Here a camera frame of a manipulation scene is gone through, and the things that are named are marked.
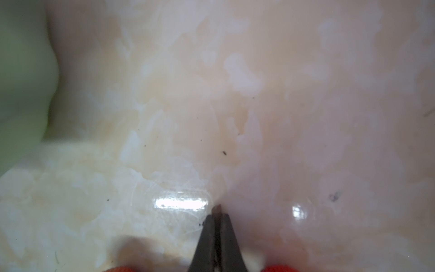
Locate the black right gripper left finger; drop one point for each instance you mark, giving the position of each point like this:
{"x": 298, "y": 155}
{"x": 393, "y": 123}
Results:
{"x": 204, "y": 256}

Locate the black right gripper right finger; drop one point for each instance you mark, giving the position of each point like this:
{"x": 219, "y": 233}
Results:
{"x": 229, "y": 255}

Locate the green scalloped fruit bowl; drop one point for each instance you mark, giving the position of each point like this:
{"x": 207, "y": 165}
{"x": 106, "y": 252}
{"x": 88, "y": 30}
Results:
{"x": 29, "y": 78}

